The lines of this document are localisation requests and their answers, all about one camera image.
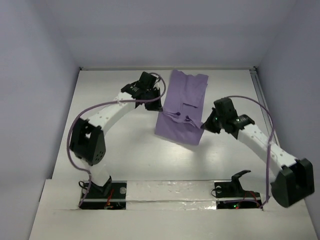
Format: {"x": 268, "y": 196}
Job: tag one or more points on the aluminium rail right side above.
{"x": 265, "y": 105}

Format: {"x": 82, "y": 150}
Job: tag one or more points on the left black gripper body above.
{"x": 152, "y": 100}

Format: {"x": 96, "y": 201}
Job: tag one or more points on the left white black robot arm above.
{"x": 86, "y": 137}

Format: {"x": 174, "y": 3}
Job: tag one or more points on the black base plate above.
{"x": 115, "y": 200}
{"x": 229, "y": 194}

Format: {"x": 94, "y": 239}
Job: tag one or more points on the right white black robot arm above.
{"x": 288, "y": 179}

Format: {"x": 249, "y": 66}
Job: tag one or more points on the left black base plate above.
{"x": 115, "y": 200}

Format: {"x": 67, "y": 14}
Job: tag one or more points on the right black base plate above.
{"x": 229, "y": 194}

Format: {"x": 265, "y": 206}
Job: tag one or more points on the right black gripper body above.
{"x": 213, "y": 122}

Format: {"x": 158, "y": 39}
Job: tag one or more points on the purple t shirt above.
{"x": 181, "y": 118}

